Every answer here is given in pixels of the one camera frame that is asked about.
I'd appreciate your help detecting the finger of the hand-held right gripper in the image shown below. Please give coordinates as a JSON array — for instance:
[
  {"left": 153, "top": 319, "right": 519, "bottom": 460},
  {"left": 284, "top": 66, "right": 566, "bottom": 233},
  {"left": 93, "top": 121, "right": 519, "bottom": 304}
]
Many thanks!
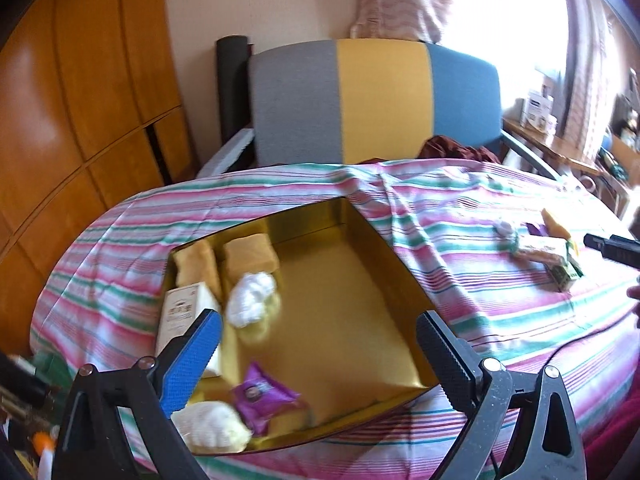
[{"left": 583, "top": 232, "right": 640, "bottom": 261}]

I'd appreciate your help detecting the striped window curtain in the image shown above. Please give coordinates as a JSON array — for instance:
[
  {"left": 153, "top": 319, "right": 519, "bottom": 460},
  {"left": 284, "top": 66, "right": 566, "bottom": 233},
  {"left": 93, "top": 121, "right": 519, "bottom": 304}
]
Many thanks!
[{"left": 554, "top": 0, "right": 640, "bottom": 142}]

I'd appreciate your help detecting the pink patterned curtain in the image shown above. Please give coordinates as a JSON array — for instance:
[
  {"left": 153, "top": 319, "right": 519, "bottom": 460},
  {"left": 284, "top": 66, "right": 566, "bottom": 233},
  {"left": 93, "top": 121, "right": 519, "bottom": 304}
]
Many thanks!
[{"left": 349, "top": 0, "right": 449, "bottom": 44}]

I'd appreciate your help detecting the white carton box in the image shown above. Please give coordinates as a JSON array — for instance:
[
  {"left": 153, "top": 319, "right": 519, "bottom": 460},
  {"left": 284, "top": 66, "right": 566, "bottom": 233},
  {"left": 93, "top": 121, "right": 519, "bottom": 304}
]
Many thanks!
[{"left": 155, "top": 282, "right": 224, "bottom": 379}]

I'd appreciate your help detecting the green carton box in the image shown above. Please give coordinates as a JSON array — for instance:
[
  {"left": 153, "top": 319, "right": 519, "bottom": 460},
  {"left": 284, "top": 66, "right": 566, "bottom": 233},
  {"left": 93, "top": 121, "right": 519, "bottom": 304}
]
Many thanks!
[{"left": 548, "top": 240, "right": 584, "bottom": 292}]

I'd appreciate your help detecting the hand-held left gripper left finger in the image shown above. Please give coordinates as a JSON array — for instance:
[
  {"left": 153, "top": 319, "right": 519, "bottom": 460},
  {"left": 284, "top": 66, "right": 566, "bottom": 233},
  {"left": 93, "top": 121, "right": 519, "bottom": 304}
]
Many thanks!
[{"left": 51, "top": 308, "right": 223, "bottom": 480}]

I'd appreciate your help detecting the black rolled mat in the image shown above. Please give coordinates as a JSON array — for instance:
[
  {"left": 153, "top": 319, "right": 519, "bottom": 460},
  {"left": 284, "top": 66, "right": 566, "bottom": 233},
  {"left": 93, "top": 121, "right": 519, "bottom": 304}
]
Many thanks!
[{"left": 215, "top": 35, "right": 254, "bottom": 144}]

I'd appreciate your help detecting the wooden wardrobe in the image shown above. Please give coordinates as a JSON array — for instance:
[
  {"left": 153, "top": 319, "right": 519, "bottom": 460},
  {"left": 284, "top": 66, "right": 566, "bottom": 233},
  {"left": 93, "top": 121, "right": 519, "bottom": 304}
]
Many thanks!
[{"left": 0, "top": 0, "right": 202, "bottom": 357}]

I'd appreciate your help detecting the black cable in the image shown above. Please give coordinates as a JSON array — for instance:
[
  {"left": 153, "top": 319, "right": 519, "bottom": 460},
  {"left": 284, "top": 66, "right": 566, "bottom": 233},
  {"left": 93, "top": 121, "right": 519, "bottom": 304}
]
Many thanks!
[{"left": 545, "top": 310, "right": 632, "bottom": 362}]

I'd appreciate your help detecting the white blue printed box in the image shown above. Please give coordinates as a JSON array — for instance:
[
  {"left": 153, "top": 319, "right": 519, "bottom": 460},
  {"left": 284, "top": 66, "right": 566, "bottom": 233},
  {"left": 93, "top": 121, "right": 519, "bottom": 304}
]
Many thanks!
[{"left": 519, "top": 89, "right": 557, "bottom": 129}]

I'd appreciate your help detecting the dark red cloth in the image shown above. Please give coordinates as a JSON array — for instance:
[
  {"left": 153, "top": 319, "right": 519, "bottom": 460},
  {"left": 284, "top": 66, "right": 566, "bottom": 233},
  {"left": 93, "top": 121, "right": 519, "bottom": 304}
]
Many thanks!
[{"left": 417, "top": 134, "right": 502, "bottom": 164}]

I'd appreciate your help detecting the white yellow bundle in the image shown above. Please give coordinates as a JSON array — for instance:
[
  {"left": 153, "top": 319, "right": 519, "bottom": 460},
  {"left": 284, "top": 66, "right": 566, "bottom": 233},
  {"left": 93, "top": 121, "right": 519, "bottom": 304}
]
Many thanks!
[{"left": 171, "top": 402, "right": 252, "bottom": 454}]

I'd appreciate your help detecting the white snack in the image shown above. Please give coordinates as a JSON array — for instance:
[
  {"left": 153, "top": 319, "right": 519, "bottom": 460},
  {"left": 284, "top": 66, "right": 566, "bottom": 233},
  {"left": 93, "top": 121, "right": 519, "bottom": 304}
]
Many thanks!
[{"left": 225, "top": 272, "right": 278, "bottom": 329}]

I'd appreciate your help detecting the purple snack packet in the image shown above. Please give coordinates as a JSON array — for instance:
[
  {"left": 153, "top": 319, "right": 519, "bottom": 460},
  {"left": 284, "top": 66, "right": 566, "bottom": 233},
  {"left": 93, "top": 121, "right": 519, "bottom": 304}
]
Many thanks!
[{"left": 230, "top": 362, "right": 304, "bottom": 436}]

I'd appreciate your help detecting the pale packet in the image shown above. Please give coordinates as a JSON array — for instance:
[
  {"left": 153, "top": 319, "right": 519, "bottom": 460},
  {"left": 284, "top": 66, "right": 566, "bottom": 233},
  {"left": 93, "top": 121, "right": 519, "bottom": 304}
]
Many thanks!
[{"left": 512, "top": 235, "right": 569, "bottom": 264}]

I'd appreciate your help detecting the striped tablecloth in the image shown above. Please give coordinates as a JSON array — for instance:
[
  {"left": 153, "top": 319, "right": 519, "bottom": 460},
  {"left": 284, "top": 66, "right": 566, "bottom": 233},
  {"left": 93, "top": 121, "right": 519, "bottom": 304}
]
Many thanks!
[{"left": 30, "top": 157, "right": 640, "bottom": 480}]

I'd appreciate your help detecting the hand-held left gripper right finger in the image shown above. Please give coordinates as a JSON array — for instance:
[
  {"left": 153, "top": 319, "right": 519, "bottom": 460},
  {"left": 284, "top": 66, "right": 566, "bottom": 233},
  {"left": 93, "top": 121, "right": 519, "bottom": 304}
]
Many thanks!
[{"left": 416, "top": 311, "right": 587, "bottom": 480}]

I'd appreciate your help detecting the wooden side table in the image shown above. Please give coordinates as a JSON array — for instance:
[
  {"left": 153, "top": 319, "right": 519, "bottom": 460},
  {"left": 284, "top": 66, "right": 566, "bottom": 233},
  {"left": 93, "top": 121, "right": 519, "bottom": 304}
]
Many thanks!
[{"left": 502, "top": 117, "right": 632, "bottom": 202}]

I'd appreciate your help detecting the gold tin box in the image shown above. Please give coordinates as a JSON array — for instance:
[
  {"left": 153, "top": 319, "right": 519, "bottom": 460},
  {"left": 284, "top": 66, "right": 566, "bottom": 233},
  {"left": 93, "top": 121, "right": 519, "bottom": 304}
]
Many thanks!
[{"left": 162, "top": 197, "right": 443, "bottom": 456}]

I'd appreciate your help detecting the grey yellow blue chair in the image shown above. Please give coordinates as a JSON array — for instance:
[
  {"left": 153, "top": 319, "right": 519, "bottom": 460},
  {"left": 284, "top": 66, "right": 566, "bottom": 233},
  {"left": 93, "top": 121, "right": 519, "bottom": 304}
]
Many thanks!
[{"left": 196, "top": 38, "right": 572, "bottom": 182}]

